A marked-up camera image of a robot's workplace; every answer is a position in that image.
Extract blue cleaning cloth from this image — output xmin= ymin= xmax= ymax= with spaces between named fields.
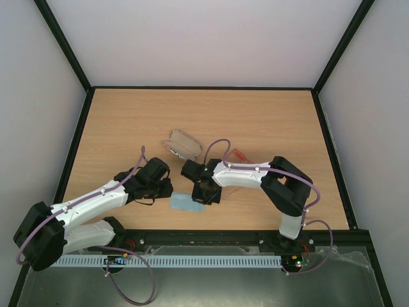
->
xmin=169 ymin=192 xmax=205 ymax=212

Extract orange transparent sunglasses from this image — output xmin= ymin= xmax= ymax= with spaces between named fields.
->
xmin=226 ymin=148 xmax=253 ymax=196

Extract striped newspaper print glasses case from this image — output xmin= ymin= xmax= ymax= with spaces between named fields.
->
xmin=162 ymin=129 xmax=203 ymax=161

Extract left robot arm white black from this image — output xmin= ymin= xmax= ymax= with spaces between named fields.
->
xmin=13 ymin=157 xmax=173 ymax=271

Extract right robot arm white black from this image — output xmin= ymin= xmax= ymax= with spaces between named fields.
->
xmin=181 ymin=156 xmax=314 ymax=251

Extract light blue slotted cable duct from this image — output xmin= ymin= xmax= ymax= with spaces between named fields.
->
xmin=52 ymin=255 xmax=282 ymax=269

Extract black aluminium frame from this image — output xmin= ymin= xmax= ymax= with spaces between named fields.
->
xmin=0 ymin=0 xmax=409 ymax=307

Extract metal base plate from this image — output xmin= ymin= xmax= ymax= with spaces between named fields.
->
xmin=18 ymin=248 xmax=383 ymax=306

